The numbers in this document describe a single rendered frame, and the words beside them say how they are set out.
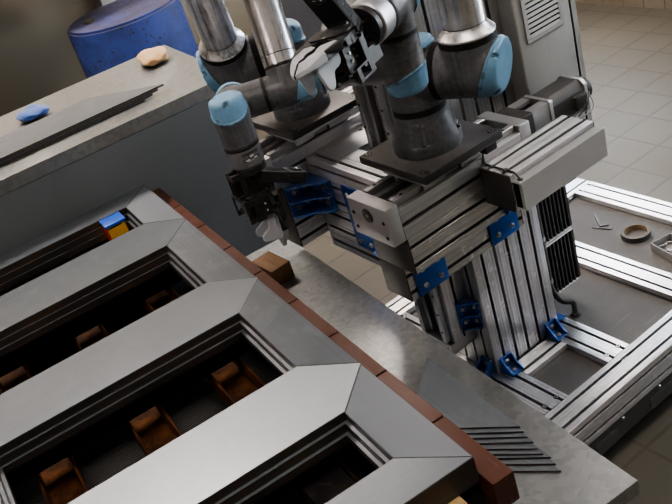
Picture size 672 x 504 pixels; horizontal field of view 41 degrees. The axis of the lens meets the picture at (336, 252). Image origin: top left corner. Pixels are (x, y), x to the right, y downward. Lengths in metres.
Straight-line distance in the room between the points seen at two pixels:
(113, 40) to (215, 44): 2.41
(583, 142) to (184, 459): 1.06
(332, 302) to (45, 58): 3.45
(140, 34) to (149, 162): 1.92
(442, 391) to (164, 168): 1.29
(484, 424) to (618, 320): 1.08
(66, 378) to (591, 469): 1.05
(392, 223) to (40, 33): 3.72
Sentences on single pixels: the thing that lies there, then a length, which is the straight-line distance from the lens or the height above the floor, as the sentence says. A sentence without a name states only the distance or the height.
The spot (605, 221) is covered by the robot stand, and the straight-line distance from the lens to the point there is 3.14.
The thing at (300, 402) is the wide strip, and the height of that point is 0.87.
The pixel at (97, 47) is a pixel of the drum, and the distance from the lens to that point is 4.64.
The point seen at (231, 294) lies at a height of 0.87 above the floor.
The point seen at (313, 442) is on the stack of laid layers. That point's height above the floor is 0.85.
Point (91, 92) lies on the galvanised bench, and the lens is 3.07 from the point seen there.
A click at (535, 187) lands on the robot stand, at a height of 0.92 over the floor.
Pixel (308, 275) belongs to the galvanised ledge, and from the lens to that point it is 2.32.
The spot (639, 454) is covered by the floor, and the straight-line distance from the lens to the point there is 2.60.
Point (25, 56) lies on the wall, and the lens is 5.32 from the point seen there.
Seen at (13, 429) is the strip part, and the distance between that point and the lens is 1.91.
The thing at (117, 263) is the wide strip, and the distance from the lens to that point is 2.32.
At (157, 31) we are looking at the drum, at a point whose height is 0.80.
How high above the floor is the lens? 1.86
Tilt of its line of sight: 30 degrees down
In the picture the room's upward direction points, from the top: 18 degrees counter-clockwise
